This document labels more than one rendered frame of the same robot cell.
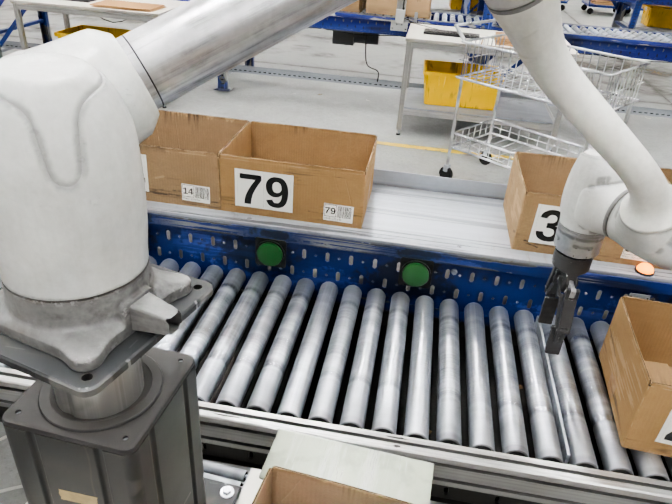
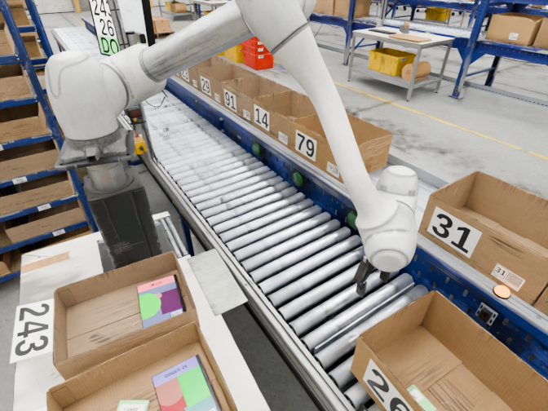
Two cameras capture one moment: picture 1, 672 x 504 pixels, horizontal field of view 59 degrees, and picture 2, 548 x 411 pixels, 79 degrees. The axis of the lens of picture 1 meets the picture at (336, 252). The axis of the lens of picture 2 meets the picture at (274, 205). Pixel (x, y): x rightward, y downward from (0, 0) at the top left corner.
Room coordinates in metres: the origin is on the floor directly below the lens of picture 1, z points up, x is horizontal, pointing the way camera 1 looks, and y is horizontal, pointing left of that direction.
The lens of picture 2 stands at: (0.34, -0.82, 1.69)
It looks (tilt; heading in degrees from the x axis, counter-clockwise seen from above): 36 degrees down; 49
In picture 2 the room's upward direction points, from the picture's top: straight up
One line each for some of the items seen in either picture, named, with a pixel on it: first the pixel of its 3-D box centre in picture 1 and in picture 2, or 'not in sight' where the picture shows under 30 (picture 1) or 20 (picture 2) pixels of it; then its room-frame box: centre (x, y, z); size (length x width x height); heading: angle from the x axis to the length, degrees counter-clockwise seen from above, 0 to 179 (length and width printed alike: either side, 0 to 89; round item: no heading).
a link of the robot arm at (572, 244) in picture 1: (578, 238); not in sight; (1.05, -0.48, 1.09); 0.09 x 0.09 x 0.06
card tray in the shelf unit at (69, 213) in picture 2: not in sight; (44, 212); (0.34, 1.44, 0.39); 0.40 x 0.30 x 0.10; 173
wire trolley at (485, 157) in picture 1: (531, 118); not in sight; (3.77, -1.20, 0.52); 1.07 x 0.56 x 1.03; 46
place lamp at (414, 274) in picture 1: (415, 275); (353, 220); (1.30, -0.21, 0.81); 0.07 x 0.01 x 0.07; 83
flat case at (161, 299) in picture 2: not in sight; (161, 301); (0.52, -0.04, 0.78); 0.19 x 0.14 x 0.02; 73
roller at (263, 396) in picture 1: (285, 340); (268, 220); (1.10, 0.11, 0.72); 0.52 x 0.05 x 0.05; 173
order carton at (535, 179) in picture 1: (586, 207); (501, 228); (1.46, -0.67, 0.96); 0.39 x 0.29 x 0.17; 83
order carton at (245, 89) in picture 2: not in sight; (256, 99); (1.66, 0.89, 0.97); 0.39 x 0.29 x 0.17; 83
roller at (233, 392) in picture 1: (258, 336); (261, 213); (1.11, 0.17, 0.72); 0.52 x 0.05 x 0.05; 173
